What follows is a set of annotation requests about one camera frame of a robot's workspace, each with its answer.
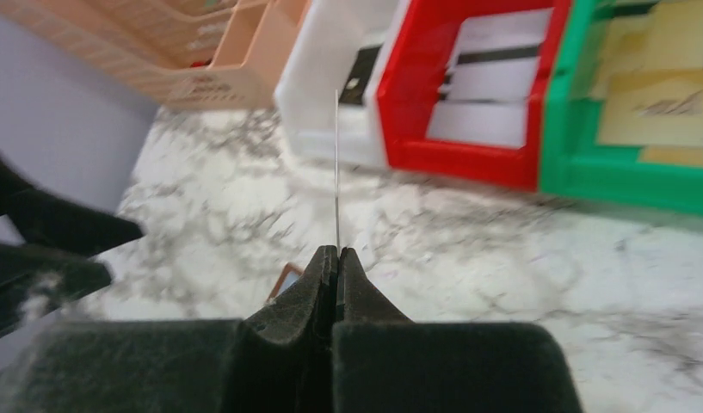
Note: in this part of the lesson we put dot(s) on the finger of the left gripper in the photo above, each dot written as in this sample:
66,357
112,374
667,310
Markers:
51,221
35,281

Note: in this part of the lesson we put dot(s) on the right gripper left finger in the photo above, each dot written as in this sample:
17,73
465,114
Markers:
277,360

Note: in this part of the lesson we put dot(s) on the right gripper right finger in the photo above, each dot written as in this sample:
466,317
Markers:
384,362

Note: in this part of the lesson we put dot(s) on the brown leather card holder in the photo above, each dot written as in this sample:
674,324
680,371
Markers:
289,275

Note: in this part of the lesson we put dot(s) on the black card in white bin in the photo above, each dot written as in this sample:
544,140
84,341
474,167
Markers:
359,76

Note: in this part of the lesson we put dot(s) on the white cards in red bin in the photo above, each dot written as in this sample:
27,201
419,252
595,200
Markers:
483,99

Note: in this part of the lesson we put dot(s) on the gold cards in green bin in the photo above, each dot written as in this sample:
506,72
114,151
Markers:
642,65

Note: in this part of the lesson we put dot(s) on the peach plastic file organizer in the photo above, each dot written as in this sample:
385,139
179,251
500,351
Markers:
197,55

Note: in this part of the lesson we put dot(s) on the green plastic bin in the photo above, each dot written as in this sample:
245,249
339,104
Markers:
571,163

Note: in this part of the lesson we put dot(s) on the white plastic bin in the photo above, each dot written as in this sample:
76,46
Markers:
327,95

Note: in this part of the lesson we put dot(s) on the red plastic bin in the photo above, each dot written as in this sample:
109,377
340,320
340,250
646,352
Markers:
408,91

